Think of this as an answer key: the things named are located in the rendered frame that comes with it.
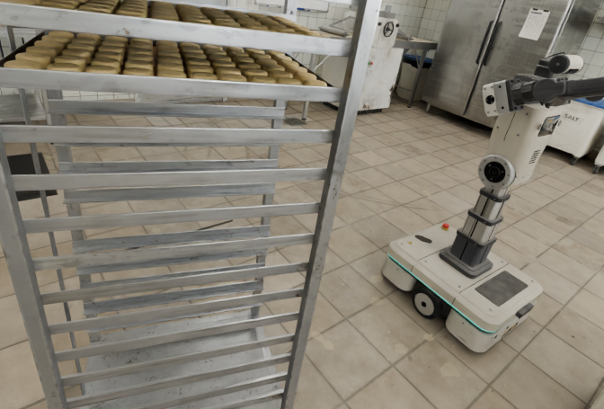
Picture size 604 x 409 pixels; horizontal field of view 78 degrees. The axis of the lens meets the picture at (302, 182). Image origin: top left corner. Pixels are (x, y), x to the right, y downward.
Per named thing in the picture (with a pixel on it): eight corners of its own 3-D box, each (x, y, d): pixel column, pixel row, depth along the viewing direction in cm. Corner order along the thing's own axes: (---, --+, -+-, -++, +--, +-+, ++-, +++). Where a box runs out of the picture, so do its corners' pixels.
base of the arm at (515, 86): (519, 110, 146) (516, 79, 145) (543, 106, 139) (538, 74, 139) (509, 111, 141) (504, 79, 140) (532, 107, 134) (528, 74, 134)
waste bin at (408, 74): (431, 101, 629) (444, 60, 599) (413, 102, 597) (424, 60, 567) (406, 92, 665) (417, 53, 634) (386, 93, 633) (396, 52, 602)
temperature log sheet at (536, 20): (538, 40, 418) (550, 10, 404) (537, 40, 416) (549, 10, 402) (519, 37, 432) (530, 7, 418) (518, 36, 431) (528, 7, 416)
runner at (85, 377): (299, 332, 114) (300, 324, 112) (302, 340, 111) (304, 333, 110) (51, 378, 91) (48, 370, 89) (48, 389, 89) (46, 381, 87)
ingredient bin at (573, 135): (528, 150, 467) (555, 89, 432) (546, 143, 507) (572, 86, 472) (575, 168, 433) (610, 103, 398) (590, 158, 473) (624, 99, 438)
